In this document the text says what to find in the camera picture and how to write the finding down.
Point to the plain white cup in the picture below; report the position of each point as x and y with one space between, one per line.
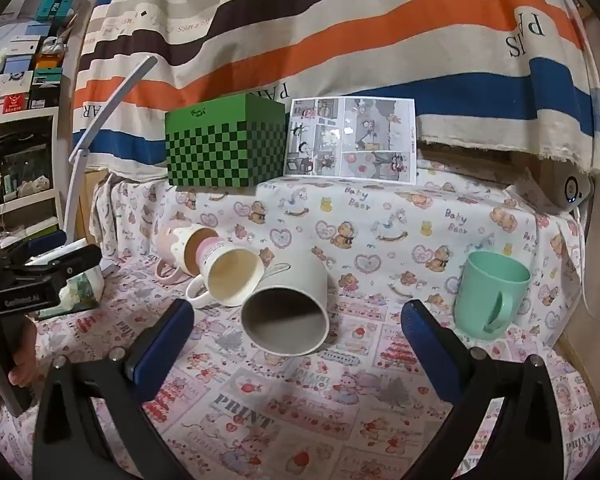
292 305

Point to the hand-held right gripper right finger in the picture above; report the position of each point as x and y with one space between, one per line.
430 351

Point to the mint green cup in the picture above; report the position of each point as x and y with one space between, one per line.
480 305

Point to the stack of assorted boxes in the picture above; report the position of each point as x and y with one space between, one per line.
25 75

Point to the person's left hand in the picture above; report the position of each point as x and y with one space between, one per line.
22 365

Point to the pink crown-rim cup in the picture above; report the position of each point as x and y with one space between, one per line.
180 247

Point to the pink cartoon print cloth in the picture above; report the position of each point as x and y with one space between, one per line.
290 410

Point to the white desk lamp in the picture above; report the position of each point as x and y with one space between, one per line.
105 112

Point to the bear print cloth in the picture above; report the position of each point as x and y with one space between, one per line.
380 240

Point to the green checkered box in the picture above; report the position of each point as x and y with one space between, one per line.
220 152

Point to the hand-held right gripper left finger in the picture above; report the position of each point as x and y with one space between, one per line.
164 346

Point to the cream mug with pink label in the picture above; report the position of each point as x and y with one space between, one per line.
232 280

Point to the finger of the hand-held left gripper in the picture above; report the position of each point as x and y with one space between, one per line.
72 260
47 243

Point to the white device with blue lights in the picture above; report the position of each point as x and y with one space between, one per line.
572 191

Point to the printed comic sheet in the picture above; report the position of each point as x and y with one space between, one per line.
365 140

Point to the white shelf unit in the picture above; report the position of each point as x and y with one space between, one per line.
25 125

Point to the white cup with green print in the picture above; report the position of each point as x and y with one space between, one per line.
87 287

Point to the striped blanket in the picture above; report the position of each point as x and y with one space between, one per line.
330 35

